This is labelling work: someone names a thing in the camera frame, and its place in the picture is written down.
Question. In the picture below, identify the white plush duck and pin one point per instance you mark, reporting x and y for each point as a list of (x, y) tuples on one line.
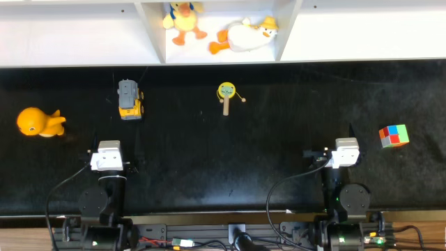
[(247, 36)]

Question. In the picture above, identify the orange rubber toy figure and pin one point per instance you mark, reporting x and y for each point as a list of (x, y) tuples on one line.
[(36, 122)]

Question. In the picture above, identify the white shelf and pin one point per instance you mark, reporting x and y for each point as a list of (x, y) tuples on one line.
[(69, 38)]

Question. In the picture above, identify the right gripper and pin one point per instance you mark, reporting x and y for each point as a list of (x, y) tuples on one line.
[(320, 155)]

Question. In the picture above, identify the mounting rail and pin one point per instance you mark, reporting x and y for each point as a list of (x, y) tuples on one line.
[(209, 237)]

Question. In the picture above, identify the many-coloured puzzle cube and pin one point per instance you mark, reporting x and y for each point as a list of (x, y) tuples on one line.
[(394, 136)]

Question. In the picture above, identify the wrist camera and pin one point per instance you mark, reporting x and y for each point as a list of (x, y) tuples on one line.
[(345, 153), (107, 157)]

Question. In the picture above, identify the yellow rattle drum toy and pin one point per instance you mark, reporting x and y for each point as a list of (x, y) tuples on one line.
[(226, 91)]

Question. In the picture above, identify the yellow plush duck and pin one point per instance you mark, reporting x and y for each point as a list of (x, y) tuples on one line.
[(184, 21)]

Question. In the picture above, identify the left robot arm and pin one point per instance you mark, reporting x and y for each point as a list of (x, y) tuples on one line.
[(111, 195)]

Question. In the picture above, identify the grey and yellow toy truck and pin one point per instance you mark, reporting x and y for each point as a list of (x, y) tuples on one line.
[(129, 102)]

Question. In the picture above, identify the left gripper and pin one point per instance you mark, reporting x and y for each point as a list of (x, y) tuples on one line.
[(129, 168)]

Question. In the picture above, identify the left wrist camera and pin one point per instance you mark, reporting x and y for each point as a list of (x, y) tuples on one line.
[(107, 157)]

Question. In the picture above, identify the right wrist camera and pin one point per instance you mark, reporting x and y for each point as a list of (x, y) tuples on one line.
[(345, 153)]

